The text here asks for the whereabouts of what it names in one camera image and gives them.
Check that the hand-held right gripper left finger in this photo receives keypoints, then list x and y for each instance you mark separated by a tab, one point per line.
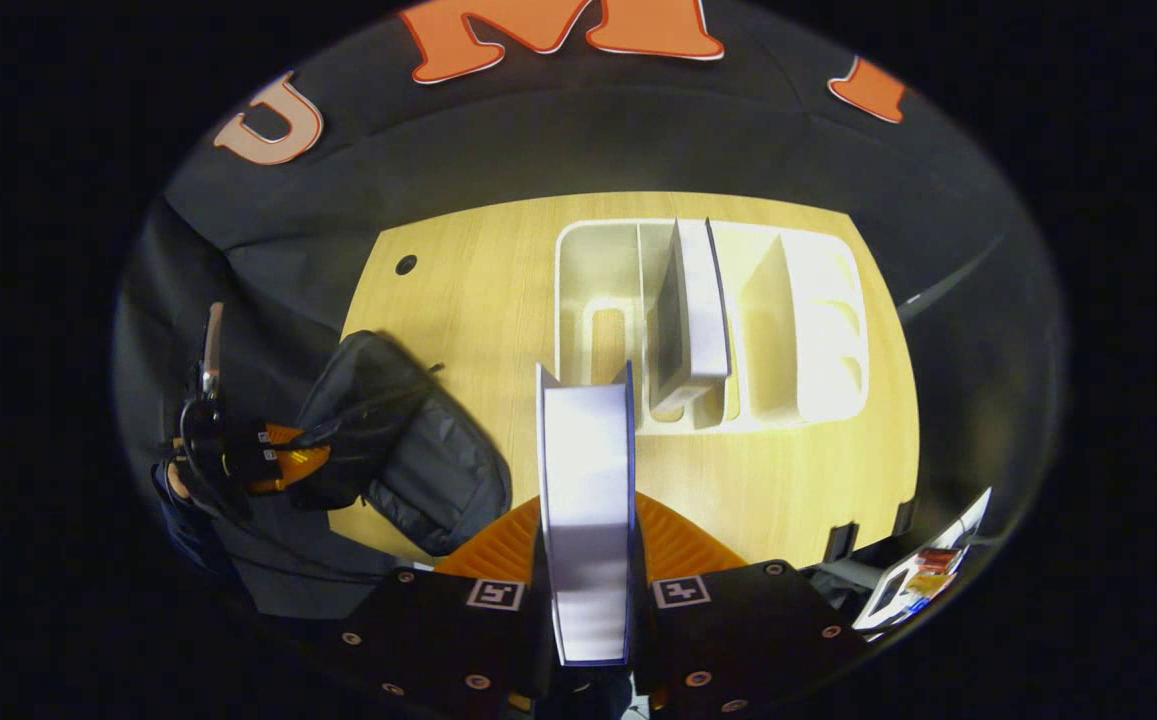
428	630

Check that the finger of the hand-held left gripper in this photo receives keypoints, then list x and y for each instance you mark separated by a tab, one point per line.
293	468
283	435

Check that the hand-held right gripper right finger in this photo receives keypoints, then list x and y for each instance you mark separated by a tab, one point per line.
738	630

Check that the black schoolbag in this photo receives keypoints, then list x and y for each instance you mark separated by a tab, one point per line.
438	480

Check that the blue-covered book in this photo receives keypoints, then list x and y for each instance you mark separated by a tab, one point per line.
588	500

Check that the white bookshelf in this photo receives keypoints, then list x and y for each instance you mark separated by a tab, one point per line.
818	330

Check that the white portrait-covered book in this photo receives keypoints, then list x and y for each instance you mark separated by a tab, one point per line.
703	310

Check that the thin black pole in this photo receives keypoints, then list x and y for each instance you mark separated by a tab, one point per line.
948	280

